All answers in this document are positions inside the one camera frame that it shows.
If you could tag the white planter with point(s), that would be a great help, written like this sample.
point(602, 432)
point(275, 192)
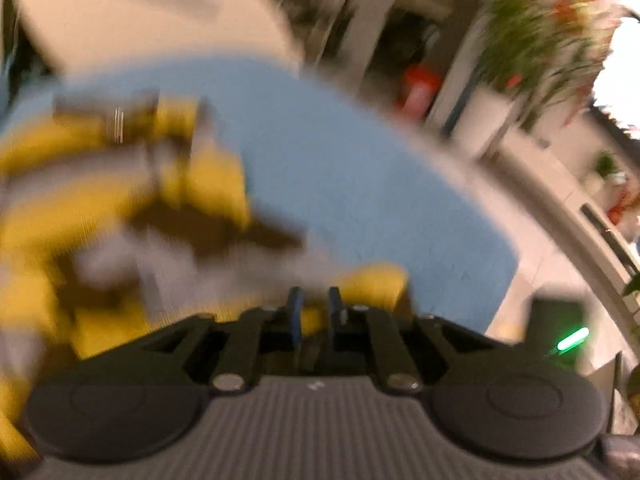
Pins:
point(480, 120)

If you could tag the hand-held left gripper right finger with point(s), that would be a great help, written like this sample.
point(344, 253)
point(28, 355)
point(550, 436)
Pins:
point(334, 305)

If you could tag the red container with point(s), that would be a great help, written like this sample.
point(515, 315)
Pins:
point(421, 90)

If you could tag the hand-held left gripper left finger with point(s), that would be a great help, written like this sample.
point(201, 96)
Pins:
point(295, 305)

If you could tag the small green potted plant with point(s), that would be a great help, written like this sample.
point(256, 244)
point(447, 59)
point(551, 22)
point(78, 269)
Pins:
point(607, 167)

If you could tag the white bed headboard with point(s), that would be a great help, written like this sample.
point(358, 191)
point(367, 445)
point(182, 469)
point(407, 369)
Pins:
point(150, 25)

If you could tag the striped knit sweater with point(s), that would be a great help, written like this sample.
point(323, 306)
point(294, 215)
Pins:
point(210, 185)

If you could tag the blue quilted blanket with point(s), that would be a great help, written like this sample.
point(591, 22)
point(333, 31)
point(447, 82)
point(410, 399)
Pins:
point(350, 185)

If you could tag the green plant with red flowers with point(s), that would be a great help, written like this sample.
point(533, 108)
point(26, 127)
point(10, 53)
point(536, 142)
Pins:
point(535, 40)

